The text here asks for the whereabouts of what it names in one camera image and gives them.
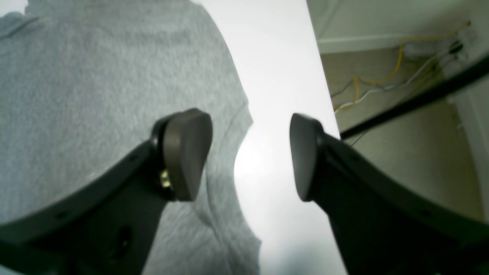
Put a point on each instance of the black rod at left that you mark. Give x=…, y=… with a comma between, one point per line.
x=474, y=73

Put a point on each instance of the grey T-shirt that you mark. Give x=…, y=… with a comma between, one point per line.
x=82, y=83

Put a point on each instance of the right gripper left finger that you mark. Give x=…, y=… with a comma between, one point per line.
x=108, y=227

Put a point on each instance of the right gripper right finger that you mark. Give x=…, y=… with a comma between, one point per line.
x=380, y=227

